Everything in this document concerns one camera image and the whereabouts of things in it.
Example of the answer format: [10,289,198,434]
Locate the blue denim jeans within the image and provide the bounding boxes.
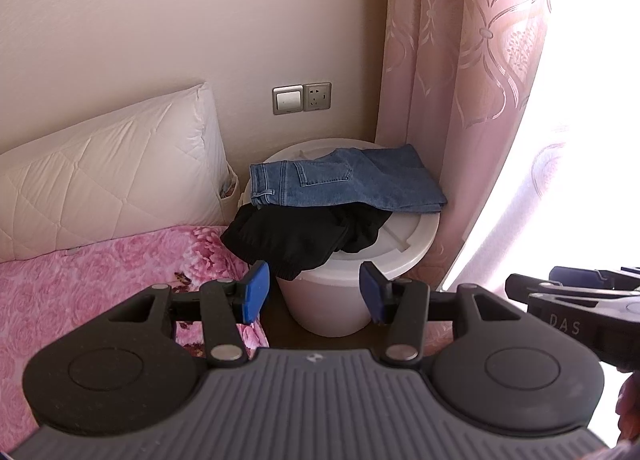
[250,145,447,214]

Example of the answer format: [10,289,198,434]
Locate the operator hand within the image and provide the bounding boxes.
[616,371,640,442]

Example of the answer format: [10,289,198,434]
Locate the black garment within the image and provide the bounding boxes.
[221,203,392,281]

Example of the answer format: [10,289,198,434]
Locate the white quilted headboard cushion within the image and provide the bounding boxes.
[1,84,240,261]

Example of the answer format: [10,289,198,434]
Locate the pink floral blanket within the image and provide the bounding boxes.
[1,226,247,450]

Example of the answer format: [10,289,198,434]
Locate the pink patterned curtain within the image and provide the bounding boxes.
[375,0,551,285]

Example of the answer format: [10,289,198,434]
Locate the wall light switch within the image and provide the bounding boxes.
[272,85,304,115]

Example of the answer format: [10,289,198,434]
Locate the wall power socket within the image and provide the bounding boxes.
[303,82,332,112]

